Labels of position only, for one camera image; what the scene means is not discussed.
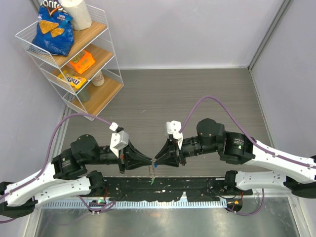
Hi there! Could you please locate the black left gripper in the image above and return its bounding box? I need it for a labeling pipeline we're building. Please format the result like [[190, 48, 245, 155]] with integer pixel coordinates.
[[86, 138, 154, 173]]

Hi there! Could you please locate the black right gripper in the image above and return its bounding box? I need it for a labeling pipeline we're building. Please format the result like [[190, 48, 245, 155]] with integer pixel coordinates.
[[155, 136, 220, 167]]

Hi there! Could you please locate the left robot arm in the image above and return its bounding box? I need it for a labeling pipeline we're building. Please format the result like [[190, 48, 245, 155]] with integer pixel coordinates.
[[0, 135, 152, 219]]

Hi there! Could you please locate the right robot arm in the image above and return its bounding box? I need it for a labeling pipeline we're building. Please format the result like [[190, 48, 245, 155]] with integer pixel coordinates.
[[121, 118, 316, 198]]

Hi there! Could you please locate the beige paper cup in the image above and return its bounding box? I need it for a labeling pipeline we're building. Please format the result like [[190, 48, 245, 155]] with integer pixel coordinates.
[[92, 71, 105, 87]]

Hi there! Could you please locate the yellow M&Ms candy bag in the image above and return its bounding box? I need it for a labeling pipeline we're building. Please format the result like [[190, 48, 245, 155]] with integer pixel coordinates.
[[58, 70, 86, 89]]

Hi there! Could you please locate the orange Reeses candy bag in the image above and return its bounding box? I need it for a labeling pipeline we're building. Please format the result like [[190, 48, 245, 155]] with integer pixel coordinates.
[[67, 50, 96, 74]]

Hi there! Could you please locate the blue Doritos chip bag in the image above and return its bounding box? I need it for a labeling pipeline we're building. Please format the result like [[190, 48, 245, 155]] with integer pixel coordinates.
[[32, 0, 75, 56]]

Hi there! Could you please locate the paper towel roll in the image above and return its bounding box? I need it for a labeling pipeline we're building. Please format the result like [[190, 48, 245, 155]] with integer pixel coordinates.
[[60, 0, 92, 31]]

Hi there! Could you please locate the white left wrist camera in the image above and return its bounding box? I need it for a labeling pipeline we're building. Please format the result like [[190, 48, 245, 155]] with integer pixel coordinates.
[[109, 122, 129, 158]]

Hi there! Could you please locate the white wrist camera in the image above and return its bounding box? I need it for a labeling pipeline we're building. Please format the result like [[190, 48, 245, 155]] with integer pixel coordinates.
[[166, 120, 183, 149], [109, 122, 129, 158]]

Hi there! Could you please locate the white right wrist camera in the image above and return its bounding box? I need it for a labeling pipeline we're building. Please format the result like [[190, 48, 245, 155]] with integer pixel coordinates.
[[166, 120, 183, 149]]

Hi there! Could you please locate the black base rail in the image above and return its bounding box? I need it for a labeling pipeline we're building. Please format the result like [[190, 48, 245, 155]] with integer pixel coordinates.
[[87, 177, 253, 202]]

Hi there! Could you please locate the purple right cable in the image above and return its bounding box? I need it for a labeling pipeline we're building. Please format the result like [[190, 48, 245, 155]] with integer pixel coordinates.
[[179, 96, 316, 166]]

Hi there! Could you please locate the purple cable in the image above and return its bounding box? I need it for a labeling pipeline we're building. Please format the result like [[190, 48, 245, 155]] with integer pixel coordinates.
[[179, 96, 316, 166], [0, 113, 113, 224]]

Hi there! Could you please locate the white slotted cable duct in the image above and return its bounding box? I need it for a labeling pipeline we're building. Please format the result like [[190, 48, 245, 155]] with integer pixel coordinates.
[[42, 198, 227, 209]]

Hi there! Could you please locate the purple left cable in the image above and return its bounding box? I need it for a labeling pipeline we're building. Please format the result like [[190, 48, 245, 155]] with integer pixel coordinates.
[[0, 113, 113, 224]]

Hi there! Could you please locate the white wire shelf rack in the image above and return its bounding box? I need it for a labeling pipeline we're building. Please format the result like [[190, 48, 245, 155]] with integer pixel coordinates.
[[15, 5, 124, 120]]

